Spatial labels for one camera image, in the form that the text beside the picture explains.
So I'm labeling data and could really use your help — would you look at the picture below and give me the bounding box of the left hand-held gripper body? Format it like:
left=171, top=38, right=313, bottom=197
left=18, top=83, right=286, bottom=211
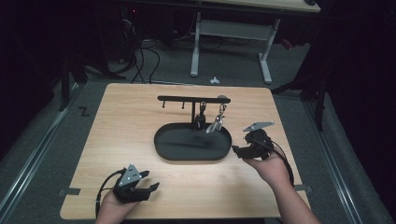
left=112, top=163, right=151, bottom=204

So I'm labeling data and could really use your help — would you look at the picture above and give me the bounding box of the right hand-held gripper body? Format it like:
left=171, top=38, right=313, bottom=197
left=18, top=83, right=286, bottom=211
left=242, top=120, right=276, bottom=161

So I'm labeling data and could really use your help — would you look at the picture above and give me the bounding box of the silver car key fob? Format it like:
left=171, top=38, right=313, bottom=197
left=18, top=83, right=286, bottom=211
left=205, top=104, right=228, bottom=135

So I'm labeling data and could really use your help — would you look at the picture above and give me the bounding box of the black key rack with tray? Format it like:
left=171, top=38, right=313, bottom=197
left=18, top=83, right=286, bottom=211
left=153, top=94, right=233, bottom=162

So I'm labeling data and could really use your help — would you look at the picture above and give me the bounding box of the black car key fob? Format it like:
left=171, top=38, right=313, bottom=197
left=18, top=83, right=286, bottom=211
left=193, top=101, right=207, bottom=131

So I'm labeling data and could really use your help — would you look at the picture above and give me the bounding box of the person's left hand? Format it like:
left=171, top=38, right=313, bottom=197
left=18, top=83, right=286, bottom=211
left=94, top=189, right=140, bottom=224

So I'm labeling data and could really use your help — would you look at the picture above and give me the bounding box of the person's right hand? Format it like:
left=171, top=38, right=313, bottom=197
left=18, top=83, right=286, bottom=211
left=242, top=148, right=292, bottom=191

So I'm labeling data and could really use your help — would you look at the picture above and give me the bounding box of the grey tape strip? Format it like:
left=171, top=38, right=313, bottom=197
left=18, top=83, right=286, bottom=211
left=58, top=187, right=82, bottom=197
left=293, top=184, right=313, bottom=193

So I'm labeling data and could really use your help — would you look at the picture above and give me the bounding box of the black metal stand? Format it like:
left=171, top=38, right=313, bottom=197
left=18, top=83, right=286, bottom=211
left=270, top=60, right=329, bottom=132
left=57, top=49, right=127, bottom=113

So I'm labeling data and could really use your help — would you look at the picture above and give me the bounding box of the white-legged desk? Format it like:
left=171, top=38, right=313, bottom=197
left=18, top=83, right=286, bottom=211
left=190, top=0, right=321, bottom=86

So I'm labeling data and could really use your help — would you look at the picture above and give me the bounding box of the left hand-held gripper cable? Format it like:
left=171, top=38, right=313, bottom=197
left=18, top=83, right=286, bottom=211
left=94, top=167, right=128, bottom=219

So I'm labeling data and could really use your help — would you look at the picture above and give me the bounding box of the metal floor rail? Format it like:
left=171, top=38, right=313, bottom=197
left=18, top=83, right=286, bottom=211
left=302, top=100, right=364, bottom=224
left=0, top=88, right=80, bottom=220

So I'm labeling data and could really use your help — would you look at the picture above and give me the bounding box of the bundle of black floor cables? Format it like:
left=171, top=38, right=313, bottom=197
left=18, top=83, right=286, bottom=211
left=117, top=12, right=162, bottom=85

